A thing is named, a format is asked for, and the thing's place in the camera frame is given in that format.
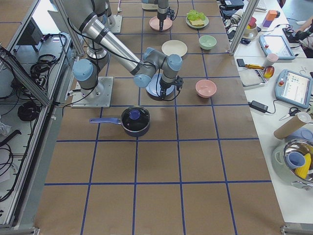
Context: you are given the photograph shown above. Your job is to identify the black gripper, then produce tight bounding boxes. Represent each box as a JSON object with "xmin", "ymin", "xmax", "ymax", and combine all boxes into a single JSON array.
[{"xmin": 159, "ymin": 20, "xmax": 173, "ymax": 96}]

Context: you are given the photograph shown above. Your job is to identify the pink plate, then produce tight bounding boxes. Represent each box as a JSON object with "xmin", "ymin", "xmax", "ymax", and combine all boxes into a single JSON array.
[{"xmin": 149, "ymin": 16, "xmax": 173, "ymax": 31}]

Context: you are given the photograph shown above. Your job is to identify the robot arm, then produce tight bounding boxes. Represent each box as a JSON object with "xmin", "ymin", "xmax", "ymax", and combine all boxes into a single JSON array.
[
  {"xmin": 102, "ymin": 0, "xmax": 173, "ymax": 31},
  {"xmin": 63, "ymin": 0, "xmax": 183, "ymax": 100}
]

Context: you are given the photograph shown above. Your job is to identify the cream plate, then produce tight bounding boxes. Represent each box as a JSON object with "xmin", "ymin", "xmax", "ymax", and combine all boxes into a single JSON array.
[{"xmin": 161, "ymin": 40, "xmax": 188, "ymax": 57}]

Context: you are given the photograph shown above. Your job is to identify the green lettuce leaf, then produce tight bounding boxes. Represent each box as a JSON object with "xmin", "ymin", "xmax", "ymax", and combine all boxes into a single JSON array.
[{"xmin": 187, "ymin": 10, "xmax": 205, "ymax": 21}]

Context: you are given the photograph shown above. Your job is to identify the bread slice on plate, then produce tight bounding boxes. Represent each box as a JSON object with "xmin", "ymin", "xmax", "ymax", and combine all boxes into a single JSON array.
[{"xmin": 189, "ymin": 20, "xmax": 204, "ymax": 27}]

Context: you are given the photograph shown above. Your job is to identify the green plate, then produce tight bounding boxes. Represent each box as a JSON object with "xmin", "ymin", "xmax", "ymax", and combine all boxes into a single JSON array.
[{"xmin": 185, "ymin": 15, "xmax": 209, "ymax": 29}]

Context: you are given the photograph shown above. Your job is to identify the green bowl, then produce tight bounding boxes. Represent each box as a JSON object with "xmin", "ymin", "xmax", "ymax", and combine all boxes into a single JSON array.
[{"xmin": 199, "ymin": 35, "xmax": 217, "ymax": 50}]

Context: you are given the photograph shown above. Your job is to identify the pink bowl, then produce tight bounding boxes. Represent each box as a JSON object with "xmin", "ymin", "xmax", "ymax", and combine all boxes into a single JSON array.
[{"xmin": 195, "ymin": 79, "xmax": 217, "ymax": 98}]

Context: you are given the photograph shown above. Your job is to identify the blue saucepan with lid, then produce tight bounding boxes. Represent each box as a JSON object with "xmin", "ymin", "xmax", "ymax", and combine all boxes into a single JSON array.
[{"xmin": 89, "ymin": 105, "xmax": 151, "ymax": 137}]

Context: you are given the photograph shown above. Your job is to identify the kitchen scale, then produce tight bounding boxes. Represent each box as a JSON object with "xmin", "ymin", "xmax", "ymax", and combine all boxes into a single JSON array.
[{"xmin": 239, "ymin": 69, "xmax": 267, "ymax": 88}]

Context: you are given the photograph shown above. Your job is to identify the orange purple block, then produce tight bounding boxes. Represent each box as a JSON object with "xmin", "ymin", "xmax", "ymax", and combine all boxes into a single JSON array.
[{"xmin": 262, "ymin": 10, "xmax": 277, "ymax": 27}]

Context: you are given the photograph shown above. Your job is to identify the white paper cup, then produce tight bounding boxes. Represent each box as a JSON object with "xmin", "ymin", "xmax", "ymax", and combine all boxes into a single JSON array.
[{"xmin": 264, "ymin": 53, "xmax": 279, "ymax": 67}]

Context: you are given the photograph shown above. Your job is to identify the far teach pendant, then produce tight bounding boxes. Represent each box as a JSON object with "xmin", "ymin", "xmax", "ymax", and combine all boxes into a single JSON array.
[{"xmin": 258, "ymin": 35, "xmax": 295, "ymax": 60}]

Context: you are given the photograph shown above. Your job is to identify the teach pendant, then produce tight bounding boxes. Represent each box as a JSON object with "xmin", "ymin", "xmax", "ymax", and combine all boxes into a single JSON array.
[
  {"xmin": 275, "ymin": 70, "xmax": 313, "ymax": 109},
  {"xmin": 258, "ymin": 35, "xmax": 295, "ymax": 60}
]

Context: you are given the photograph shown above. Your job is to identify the red yellow mango toy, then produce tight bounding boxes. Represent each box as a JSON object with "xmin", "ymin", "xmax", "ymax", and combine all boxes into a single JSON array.
[{"xmin": 263, "ymin": 66, "xmax": 275, "ymax": 79}]

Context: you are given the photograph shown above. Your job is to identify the black power adapter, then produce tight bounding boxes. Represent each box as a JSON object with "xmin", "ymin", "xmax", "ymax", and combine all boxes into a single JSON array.
[{"xmin": 248, "ymin": 100, "xmax": 268, "ymax": 113}]

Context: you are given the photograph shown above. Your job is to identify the near teach pendant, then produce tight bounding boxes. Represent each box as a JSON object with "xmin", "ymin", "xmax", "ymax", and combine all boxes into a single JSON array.
[{"xmin": 275, "ymin": 70, "xmax": 313, "ymax": 109}]

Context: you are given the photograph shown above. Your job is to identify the scissors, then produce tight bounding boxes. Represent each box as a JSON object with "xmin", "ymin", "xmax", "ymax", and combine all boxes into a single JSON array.
[{"xmin": 279, "ymin": 107, "xmax": 300, "ymax": 121}]

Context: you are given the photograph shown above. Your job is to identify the cardboard tube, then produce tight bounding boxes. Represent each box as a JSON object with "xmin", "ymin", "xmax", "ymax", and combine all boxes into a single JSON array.
[{"xmin": 273, "ymin": 112, "xmax": 312, "ymax": 140}]

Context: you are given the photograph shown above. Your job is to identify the grey blue plate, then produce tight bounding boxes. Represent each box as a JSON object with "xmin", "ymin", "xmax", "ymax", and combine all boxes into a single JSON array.
[{"xmin": 286, "ymin": 127, "xmax": 313, "ymax": 142}]

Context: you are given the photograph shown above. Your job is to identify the steel mixing bowl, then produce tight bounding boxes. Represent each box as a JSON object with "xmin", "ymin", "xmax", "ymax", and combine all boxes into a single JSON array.
[{"xmin": 283, "ymin": 139, "xmax": 313, "ymax": 190}]

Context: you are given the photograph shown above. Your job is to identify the blue cup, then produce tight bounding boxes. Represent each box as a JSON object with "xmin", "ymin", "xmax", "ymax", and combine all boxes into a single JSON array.
[{"xmin": 286, "ymin": 152, "xmax": 305, "ymax": 169}]

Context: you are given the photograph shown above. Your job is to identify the yellow corn toy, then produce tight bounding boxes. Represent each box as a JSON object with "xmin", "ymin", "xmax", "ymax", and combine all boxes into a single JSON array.
[{"xmin": 294, "ymin": 153, "xmax": 312, "ymax": 179}]

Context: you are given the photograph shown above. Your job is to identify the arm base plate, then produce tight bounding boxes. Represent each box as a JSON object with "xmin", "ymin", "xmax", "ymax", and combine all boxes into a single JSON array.
[
  {"xmin": 70, "ymin": 76, "xmax": 114, "ymax": 108},
  {"xmin": 107, "ymin": 15, "xmax": 123, "ymax": 34}
]

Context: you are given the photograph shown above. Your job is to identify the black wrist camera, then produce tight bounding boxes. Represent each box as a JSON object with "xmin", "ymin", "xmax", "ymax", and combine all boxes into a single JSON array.
[{"xmin": 174, "ymin": 75, "xmax": 183, "ymax": 92}]

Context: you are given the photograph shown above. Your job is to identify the aluminium frame post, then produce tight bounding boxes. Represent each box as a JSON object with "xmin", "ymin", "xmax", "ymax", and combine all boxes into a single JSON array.
[{"xmin": 229, "ymin": 0, "xmax": 259, "ymax": 55}]

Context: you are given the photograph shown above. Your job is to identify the yellow handled tool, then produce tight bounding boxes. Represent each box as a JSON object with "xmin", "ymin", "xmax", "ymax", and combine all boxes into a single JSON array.
[{"xmin": 245, "ymin": 64, "xmax": 265, "ymax": 70}]

